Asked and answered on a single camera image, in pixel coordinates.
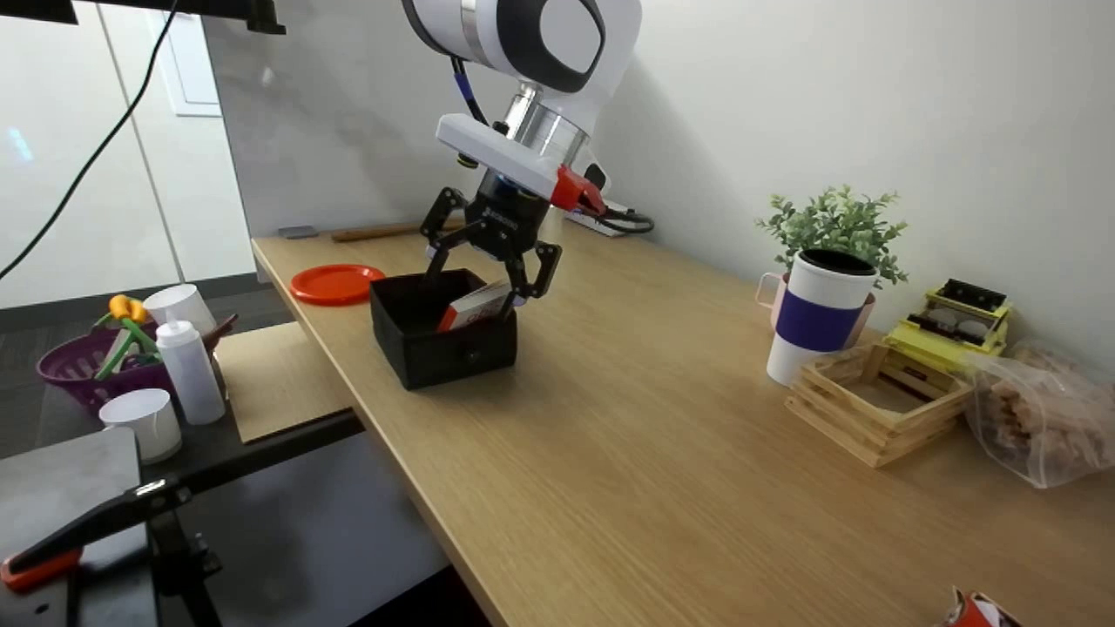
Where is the green potted plant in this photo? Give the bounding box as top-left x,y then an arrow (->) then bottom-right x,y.
759,185 -> 912,289

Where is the black hanging cable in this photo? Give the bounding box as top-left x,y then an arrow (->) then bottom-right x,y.
0,0 -> 183,282

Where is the potted plant white pot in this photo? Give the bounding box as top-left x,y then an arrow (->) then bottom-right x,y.
763,246 -> 881,391

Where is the orange round plate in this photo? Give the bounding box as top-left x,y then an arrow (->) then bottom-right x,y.
286,261 -> 387,310

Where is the white plastic bottle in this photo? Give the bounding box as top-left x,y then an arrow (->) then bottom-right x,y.
153,317 -> 228,429

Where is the grey flat sheet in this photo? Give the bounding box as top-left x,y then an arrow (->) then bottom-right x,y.
0,425 -> 145,568

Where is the orange white snack packet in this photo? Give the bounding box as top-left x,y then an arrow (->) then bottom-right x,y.
435,282 -> 516,335

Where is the clear plastic snack bag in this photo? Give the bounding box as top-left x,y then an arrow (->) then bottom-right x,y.
965,345 -> 1115,490

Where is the orange yellow toy flower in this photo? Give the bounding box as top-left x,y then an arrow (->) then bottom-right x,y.
94,292 -> 163,381

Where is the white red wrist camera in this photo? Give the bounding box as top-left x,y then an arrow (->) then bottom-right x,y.
433,110 -> 608,218

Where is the brown wooden stick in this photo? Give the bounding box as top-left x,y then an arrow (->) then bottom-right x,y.
327,218 -> 427,246

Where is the purple plastic basket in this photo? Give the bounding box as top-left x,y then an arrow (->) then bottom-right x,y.
32,324 -> 176,416

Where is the white tilted cup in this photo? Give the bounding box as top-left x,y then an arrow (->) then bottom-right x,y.
144,282 -> 221,341

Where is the white short cup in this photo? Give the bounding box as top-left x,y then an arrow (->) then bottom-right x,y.
94,387 -> 188,466

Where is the wooden slat crate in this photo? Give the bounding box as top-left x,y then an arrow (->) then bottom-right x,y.
785,341 -> 976,470

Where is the wooden board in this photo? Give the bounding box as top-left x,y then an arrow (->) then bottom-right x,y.
209,317 -> 358,445

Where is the yellow black toy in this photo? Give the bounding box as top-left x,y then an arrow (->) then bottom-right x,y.
885,275 -> 1015,381

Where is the red snack packet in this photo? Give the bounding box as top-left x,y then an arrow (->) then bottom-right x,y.
942,586 -> 1023,627

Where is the black clamp stand orange handle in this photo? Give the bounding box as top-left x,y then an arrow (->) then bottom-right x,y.
0,409 -> 369,627

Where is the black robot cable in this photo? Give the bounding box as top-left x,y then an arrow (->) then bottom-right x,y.
580,191 -> 658,240

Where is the black fabric box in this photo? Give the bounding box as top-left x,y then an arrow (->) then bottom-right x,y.
367,264 -> 518,395

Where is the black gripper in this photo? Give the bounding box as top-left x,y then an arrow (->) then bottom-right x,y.
417,170 -> 564,310

